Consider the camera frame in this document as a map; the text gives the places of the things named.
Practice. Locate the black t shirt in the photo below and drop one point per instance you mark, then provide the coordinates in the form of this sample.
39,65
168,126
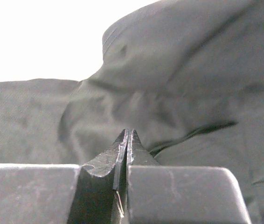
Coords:
187,75

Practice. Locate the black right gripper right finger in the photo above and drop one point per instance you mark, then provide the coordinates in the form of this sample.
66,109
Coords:
159,194

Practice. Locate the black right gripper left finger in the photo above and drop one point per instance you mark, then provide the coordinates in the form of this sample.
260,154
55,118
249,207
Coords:
64,193

